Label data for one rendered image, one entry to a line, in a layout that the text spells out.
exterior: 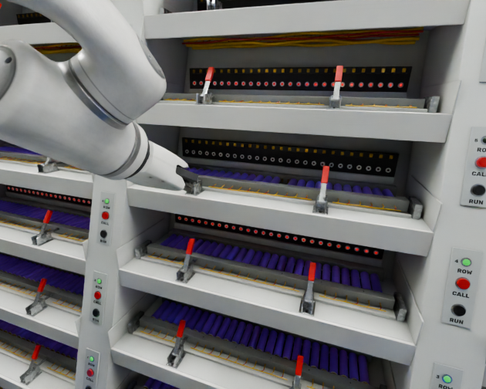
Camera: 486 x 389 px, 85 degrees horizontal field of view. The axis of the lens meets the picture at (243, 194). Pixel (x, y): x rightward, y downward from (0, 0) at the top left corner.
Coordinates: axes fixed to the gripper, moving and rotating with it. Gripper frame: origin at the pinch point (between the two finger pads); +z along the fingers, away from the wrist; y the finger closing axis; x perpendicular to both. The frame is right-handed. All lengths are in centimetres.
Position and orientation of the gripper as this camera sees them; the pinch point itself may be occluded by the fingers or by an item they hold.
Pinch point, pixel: (178, 180)
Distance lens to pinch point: 52.7
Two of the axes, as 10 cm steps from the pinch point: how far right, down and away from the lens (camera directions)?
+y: 9.5, 1.3, -2.9
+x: 1.9, -9.7, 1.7
